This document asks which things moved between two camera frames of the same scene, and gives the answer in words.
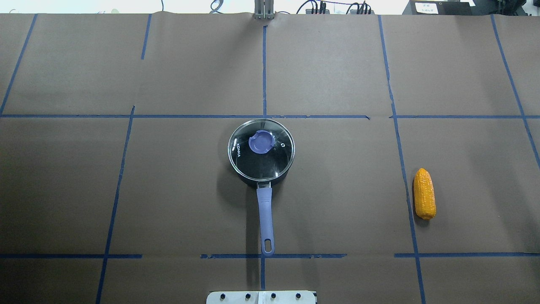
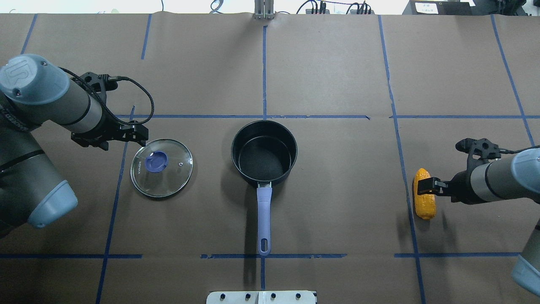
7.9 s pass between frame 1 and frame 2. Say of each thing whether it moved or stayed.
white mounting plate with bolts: stayed
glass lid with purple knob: moved
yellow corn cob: stayed
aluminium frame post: stayed
